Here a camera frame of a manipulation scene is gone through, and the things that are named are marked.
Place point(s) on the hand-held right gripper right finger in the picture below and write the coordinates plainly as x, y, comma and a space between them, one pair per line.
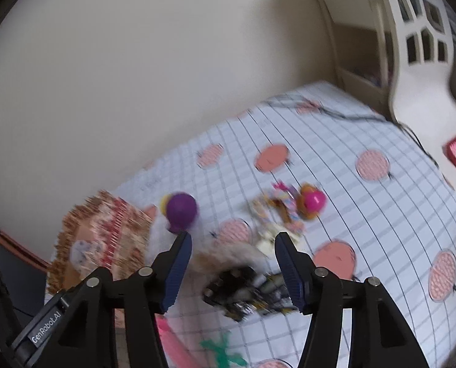
289, 272

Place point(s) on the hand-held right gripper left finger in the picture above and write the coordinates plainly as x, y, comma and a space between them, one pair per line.
180, 266

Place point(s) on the black toy car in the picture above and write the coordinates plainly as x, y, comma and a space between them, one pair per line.
232, 287

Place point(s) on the purple and yellow squishy toy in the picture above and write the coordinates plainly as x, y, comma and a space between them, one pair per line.
180, 209

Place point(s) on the pastel colourful toy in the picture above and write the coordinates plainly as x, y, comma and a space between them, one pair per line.
279, 207

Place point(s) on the floral print paper box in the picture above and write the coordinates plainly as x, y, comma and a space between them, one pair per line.
109, 230

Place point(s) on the desktop with fruit-print grid cloth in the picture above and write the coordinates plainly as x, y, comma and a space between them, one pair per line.
320, 161

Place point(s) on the cream fluffy toy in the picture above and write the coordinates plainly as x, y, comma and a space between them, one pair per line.
228, 255

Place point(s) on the pink and orange ball toy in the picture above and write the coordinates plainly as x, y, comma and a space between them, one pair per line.
313, 200

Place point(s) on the pink stick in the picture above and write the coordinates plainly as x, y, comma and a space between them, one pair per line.
172, 343

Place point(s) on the green plastic toy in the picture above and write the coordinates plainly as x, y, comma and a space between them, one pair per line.
222, 350

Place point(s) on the white shelf unit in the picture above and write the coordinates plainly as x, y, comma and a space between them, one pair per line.
350, 80

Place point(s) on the white lattice chair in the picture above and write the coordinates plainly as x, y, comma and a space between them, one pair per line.
408, 84

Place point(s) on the dark door with orange frame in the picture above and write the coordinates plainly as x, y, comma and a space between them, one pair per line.
17, 276

